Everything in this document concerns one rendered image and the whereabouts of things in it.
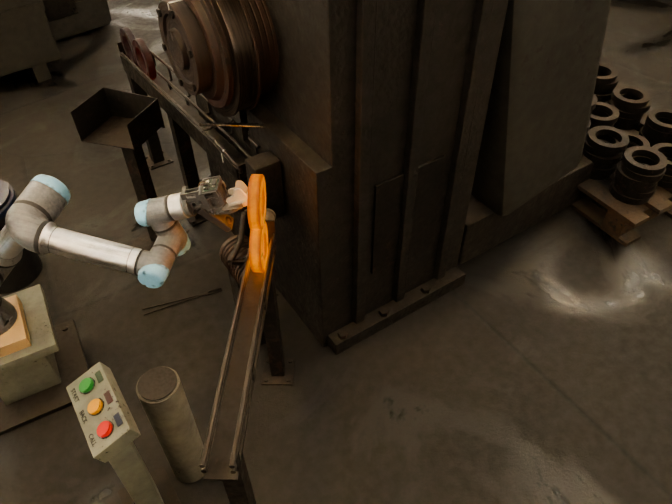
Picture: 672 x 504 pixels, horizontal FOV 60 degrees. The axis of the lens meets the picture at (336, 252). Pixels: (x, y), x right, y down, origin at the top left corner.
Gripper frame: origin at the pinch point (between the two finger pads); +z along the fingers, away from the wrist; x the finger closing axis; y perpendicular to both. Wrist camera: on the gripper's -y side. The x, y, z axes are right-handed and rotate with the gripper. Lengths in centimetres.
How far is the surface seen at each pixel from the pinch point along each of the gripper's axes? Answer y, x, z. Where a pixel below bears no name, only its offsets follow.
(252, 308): -22.3, -21.1, -7.1
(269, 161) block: -8.4, 27.9, -2.2
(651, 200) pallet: -115, 88, 143
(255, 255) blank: -13.7, -9.0, -4.4
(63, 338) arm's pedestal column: -61, 14, -108
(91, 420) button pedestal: -18, -53, -45
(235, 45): 30.9, 28.6, 2.0
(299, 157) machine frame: -4.2, 20.5, 9.9
